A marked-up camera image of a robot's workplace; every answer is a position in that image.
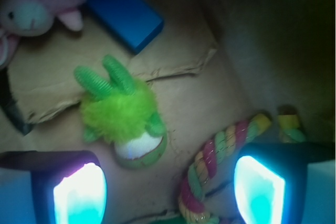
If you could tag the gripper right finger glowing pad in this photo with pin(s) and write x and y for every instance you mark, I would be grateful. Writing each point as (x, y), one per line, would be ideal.
(286, 183)

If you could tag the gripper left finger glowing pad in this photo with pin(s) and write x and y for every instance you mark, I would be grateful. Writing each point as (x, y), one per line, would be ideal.
(52, 187)

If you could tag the green plush animal toy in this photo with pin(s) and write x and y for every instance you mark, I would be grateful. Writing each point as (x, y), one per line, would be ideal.
(122, 111)

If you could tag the pink plush animal toy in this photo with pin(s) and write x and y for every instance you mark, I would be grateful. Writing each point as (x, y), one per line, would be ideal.
(31, 18)

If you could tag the brown paper bag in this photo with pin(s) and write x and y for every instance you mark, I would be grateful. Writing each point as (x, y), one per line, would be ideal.
(216, 62)

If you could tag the blue rectangular block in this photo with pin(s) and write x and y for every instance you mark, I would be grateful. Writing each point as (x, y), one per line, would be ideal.
(133, 22)

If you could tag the multicolour rope ring toy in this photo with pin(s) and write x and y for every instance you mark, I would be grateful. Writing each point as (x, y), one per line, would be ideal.
(223, 145)

